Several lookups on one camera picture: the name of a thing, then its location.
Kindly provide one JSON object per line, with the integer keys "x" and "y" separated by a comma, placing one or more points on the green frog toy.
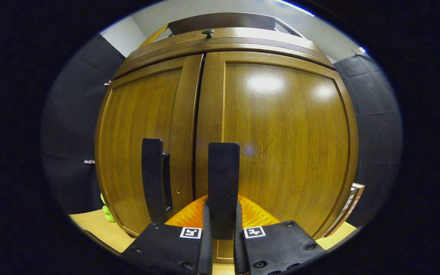
{"x": 108, "y": 214}

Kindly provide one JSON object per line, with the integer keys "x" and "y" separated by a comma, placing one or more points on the wooden double-door shoe cabinet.
{"x": 224, "y": 21}

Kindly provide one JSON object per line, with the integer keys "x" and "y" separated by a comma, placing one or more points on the wooden cabinet drawer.
{"x": 224, "y": 47}

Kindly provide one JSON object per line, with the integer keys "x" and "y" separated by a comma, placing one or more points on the black backdrop cloth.
{"x": 75, "y": 133}

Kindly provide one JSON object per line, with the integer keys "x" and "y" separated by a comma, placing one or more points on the wooden cabinet door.
{"x": 288, "y": 145}
{"x": 139, "y": 133}

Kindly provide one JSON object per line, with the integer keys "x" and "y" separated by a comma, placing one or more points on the black round drawer knob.
{"x": 207, "y": 33}

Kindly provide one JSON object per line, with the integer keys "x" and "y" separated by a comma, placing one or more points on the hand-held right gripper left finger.
{"x": 206, "y": 248}

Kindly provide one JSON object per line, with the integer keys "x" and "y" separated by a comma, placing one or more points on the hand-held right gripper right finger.
{"x": 238, "y": 252}

